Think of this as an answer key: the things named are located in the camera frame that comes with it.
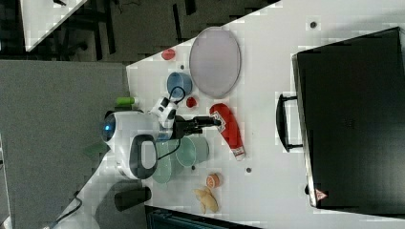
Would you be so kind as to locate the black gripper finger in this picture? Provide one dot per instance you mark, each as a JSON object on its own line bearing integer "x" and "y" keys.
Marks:
{"x": 196, "y": 131}
{"x": 206, "y": 121}

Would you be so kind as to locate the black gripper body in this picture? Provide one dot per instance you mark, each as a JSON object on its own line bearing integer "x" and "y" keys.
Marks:
{"x": 182, "y": 127}

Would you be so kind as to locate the red ketchup bottle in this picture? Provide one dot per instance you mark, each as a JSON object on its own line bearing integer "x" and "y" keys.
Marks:
{"x": 229, "y": 129}

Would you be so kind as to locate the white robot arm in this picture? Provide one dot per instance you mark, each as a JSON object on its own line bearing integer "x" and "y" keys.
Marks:
{"x": 128, "y": 135}

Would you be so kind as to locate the red strawberry near bowl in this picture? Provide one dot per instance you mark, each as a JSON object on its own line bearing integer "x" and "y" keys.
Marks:
{"x": 191, "y": 102}

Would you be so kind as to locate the green mug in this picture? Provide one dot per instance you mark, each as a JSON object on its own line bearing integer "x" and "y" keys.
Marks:
{"x": 193, "y": 150}

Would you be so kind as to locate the blue bowl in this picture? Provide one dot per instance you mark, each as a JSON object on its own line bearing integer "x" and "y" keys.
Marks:
{"x": 178, "y": 84}

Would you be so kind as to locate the orange slice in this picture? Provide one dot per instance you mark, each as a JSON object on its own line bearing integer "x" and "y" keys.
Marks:
{"x": 213, "y": 181}

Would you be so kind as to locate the grey round plate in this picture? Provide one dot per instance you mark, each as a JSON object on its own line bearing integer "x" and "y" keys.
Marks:
{"x": 215, "y": 62}

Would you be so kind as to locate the green marker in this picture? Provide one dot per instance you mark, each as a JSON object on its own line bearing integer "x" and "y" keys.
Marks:
{"x": 126, "y": 101}

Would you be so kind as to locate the red strawberry near edge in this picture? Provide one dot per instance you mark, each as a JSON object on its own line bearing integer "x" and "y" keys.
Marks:
{"x": 168, "y": 54}

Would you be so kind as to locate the black toaster oven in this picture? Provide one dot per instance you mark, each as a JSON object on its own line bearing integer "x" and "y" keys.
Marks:
{"x": 350, "y": 97}

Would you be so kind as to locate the white background table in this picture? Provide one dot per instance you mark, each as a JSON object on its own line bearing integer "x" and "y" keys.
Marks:
{"x": 41, "y": 17}

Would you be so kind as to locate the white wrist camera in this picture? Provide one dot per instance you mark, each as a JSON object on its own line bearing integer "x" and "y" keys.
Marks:
{"x": 165, "y": 110}

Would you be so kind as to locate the black cylinder post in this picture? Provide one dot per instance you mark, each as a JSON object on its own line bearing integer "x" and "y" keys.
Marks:
{"x": 131, "y": 198}

